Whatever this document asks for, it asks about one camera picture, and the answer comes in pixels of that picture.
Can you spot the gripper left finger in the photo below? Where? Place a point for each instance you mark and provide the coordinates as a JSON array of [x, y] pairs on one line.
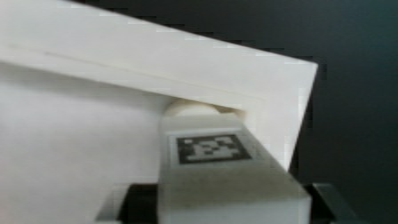
[[128, 206]]

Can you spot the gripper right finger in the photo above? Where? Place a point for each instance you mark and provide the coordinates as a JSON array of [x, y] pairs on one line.
[[331, 211]]

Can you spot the white leg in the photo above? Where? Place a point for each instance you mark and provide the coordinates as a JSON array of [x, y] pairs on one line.
[[224, 186]]

